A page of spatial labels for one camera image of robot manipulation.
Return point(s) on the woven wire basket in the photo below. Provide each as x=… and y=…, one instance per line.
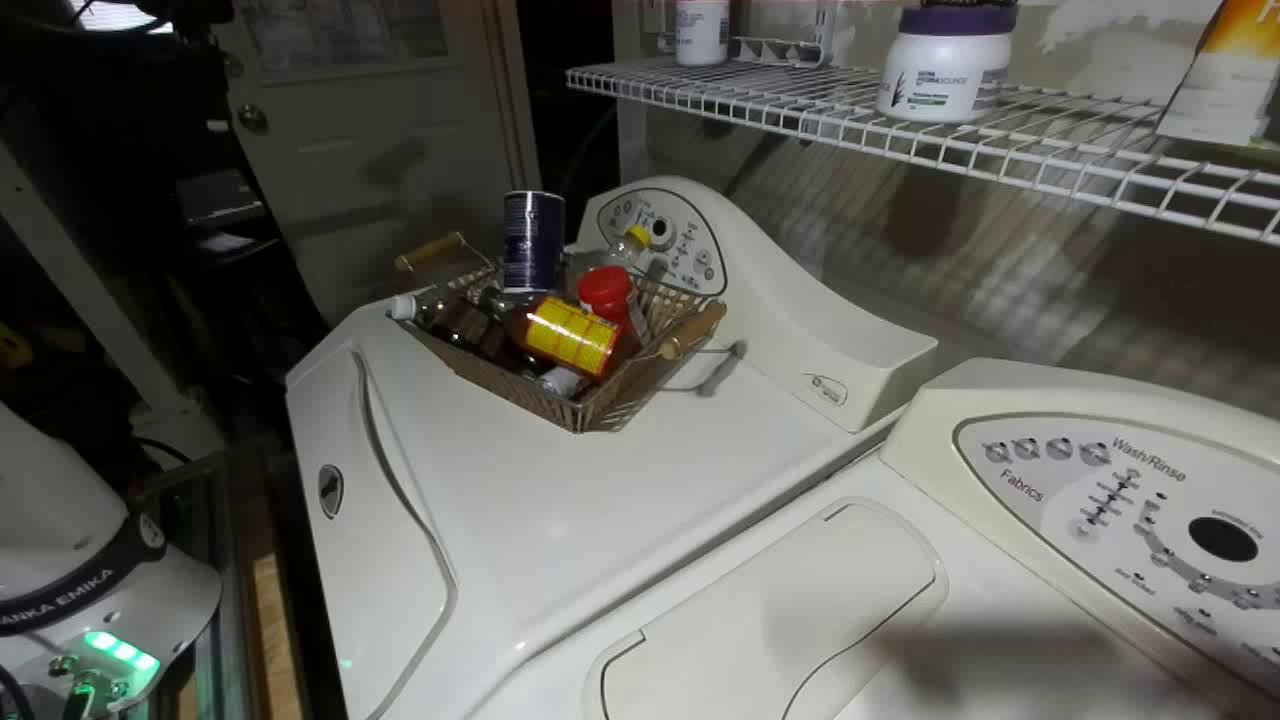
x=660, y=335

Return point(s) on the orange white box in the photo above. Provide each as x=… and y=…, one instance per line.
x=1228, y=91

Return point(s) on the small dark brown bottles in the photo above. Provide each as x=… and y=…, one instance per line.
x=466, y=324

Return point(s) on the red bottle cap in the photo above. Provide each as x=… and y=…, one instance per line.
x=605, y=290

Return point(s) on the white wire shelf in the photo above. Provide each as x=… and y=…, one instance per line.
x=1091, y=151

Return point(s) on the yellow cylindrical container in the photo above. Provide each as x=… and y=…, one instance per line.
x=571, y=335

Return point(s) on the white right dryer machine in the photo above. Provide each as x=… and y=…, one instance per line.
x=1022, y=544

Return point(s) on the white bottle on shelf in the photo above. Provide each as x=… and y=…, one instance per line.
x=703, y=35

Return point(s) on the black cylindrical canister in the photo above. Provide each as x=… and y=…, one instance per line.
x=535, y=242

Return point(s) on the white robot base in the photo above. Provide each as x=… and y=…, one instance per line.
x=94, y=598

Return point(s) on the white left washing machine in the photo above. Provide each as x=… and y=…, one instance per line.
x=466, y=518

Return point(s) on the white jar purple lid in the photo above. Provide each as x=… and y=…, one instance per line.
x=946, y=60

